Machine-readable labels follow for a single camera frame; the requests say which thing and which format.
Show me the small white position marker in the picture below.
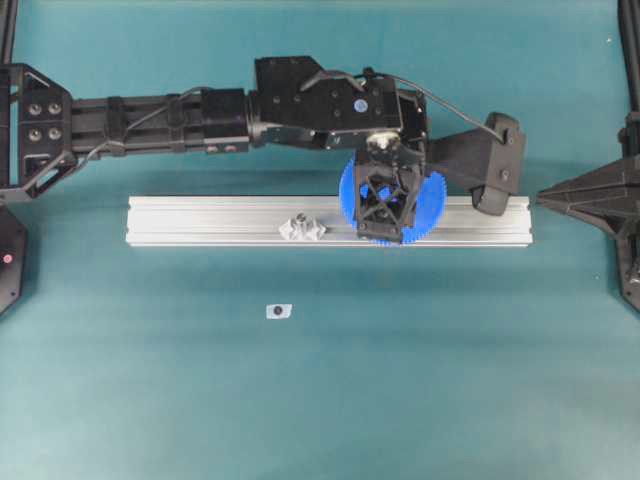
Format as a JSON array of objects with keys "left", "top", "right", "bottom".
[{"left": 265, "top": 303, "right": 293, "bottom": 320}]

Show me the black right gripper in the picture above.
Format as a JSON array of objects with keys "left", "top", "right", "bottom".
[{"left": 536, "top": 112, "right": 639, "bottom": 312}]

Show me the black frame post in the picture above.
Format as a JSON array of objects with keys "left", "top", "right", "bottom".
[
  {"left": 0, "top": 0, "right": 19, "bottom": 64},
  {"left": 618, "top": 0, "right": 639, "bottom": 112}
]

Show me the black frame post right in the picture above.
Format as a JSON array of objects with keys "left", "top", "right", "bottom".
[{"left": 618, "top": 0, "right": 639, "bottom": 112}]

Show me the clear bracket with short shaft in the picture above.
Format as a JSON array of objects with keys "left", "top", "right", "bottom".
[{"left": 278, "top": 213, "right": 327, "bottom": 242}]

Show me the black frame post left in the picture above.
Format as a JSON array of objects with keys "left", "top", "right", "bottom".
[{"left": 0, "top": 0, "right": 19, "bottom": 64}]

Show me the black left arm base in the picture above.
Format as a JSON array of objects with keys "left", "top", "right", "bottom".
[{"left": 0, "top": 205, "right": 28, "bottom": 314}]

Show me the long aluminium extrusion rail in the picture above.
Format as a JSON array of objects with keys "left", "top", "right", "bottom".
[{"left": 125, "top": 196, "right": 533, "bottom": 248}]

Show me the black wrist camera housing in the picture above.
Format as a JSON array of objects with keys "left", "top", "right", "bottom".
[{"left": 426, "top": 112, "right": 526, "bottom": 216}]

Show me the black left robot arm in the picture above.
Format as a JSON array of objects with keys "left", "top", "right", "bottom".
[{"left": 1, "top": 56, "right": 438, "bottom": 243}]

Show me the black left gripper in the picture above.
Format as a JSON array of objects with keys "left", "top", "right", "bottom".
[{"left": 312, "top": 69, "right": 427, "bottom": 243}]

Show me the large blue plastic gear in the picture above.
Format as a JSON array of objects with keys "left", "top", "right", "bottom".
[{"left": 338, "top": 158, "right": 447, "bottom": 246}]

